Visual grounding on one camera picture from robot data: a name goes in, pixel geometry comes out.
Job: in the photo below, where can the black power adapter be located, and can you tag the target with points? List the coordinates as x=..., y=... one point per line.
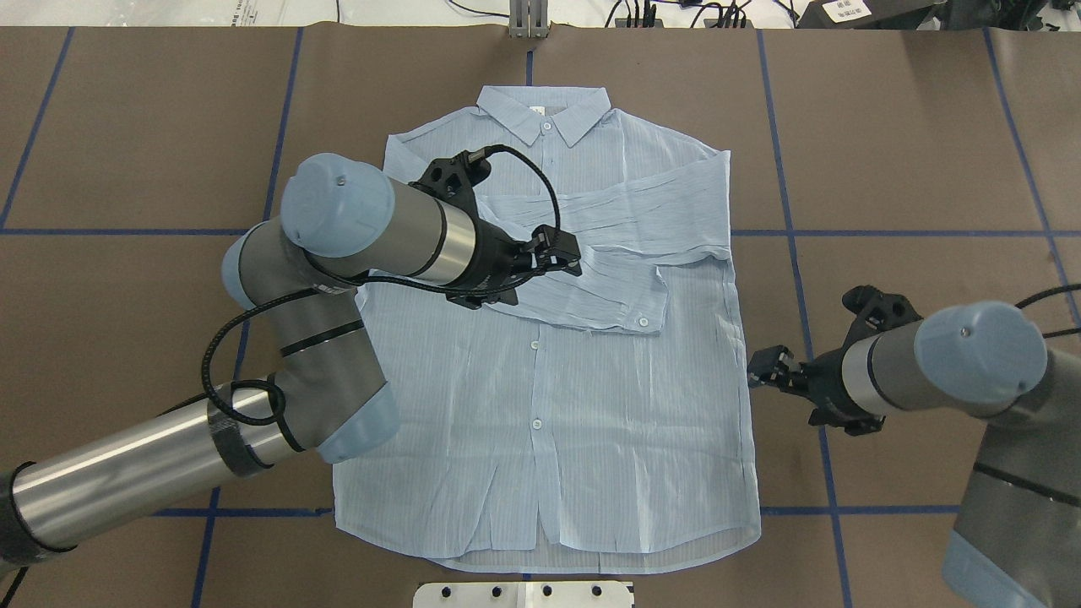
x=866, y=15

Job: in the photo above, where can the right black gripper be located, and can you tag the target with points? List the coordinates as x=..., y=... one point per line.
x=826, y=377

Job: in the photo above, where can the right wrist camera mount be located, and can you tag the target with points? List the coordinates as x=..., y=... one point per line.
x=876, y=312

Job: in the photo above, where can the aluminium frame post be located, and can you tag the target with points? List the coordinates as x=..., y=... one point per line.
x=528, y=19

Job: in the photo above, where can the light blue button shirt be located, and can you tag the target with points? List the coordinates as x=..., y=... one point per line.
x=603, y=424

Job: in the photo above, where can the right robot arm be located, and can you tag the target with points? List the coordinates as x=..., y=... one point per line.
x=1016, y=540

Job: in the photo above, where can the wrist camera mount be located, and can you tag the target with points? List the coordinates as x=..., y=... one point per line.
x=876, y=312
x=454, y=178

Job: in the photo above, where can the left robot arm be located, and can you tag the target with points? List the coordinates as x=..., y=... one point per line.
x=296, y=369

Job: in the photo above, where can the black usb hub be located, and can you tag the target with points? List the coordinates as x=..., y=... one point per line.
x=693, y=15

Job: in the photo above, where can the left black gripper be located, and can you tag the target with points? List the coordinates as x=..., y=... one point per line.
x=494, y=258

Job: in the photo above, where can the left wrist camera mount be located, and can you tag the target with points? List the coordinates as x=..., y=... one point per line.
x=454, y=178

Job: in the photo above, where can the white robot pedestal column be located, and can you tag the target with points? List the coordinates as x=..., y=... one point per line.
x=574, y=593

